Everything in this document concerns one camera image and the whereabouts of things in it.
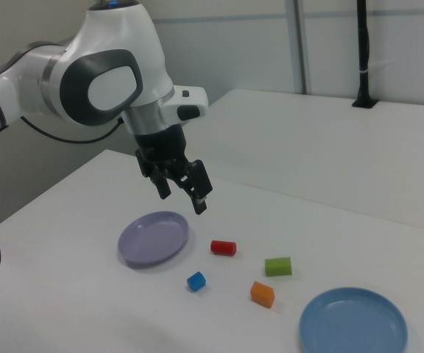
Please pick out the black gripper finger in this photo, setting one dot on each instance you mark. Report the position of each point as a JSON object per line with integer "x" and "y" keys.
{"x": 199, "y": 180}
{"x": 162, "y": 184}

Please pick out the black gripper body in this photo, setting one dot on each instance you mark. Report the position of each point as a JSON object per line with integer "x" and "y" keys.
{"x": 160, "y": 147}

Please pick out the red cylinder block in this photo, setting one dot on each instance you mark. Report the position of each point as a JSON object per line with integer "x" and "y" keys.
{"x": 222, "y": 248}

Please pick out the small blue block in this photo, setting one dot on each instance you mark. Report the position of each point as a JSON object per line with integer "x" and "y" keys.
{"x": 196, "y": 282}

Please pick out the green rectangular block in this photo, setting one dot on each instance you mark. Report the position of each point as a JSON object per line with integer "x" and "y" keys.
{"x": 278, "y": 267}

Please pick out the orange rectangular block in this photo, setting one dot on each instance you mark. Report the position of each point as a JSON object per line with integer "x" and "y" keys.
{"x": 261, "y": 294}

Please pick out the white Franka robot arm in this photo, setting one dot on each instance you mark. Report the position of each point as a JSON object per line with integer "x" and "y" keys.
{"x": 116, "y": 44}

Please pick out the purple plate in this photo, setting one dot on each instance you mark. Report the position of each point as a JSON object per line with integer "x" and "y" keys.
{"x": 149, "y": 239}

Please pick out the black pole with base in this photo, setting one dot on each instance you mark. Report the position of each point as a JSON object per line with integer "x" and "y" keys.
{"x": 363, "y": 55}

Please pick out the blue plate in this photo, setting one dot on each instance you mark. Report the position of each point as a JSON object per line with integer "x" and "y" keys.
{"x": 352, "y": 323}

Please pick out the grey partition post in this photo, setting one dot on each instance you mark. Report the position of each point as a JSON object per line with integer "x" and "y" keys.
{"x": 300, "y": 44}

